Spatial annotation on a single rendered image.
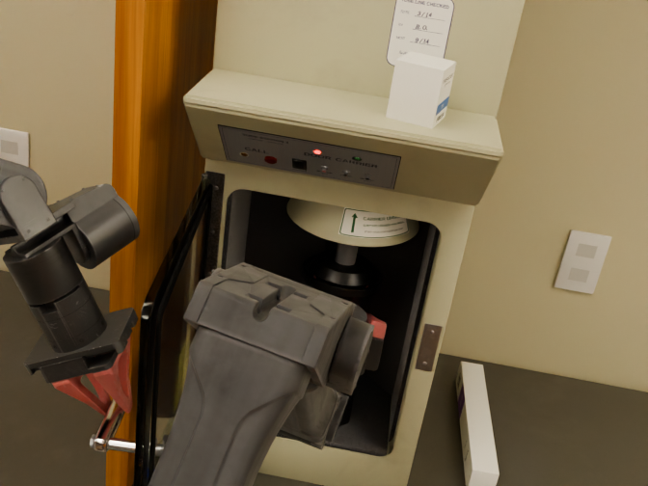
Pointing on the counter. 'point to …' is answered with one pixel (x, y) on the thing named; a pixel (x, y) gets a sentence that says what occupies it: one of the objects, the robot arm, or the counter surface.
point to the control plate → (240, 141)
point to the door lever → (103, 440)
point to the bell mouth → (351, 224)
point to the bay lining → (415, 262)
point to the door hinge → (214, 219)
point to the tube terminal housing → (378, 471)
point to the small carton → (420, 89)
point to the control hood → (350, 131)
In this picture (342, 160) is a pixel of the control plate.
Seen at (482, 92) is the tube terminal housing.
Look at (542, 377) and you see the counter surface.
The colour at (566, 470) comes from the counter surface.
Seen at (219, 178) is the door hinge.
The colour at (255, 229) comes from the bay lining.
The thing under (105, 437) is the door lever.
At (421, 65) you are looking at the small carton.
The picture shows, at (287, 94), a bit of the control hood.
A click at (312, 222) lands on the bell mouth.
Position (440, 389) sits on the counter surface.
